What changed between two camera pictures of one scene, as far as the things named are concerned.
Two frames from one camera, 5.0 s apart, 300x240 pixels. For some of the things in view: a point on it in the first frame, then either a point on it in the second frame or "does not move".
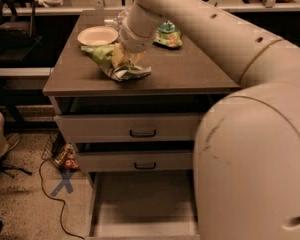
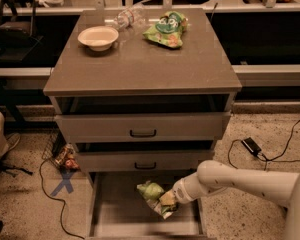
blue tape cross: [65, 182] does not move
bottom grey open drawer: [143, 205] does not move
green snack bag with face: [168, 35] does not move
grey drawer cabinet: [137, 138] does not move
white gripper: [132, 42] → [180, 191]
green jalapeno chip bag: [103, 54] → [152, 192]
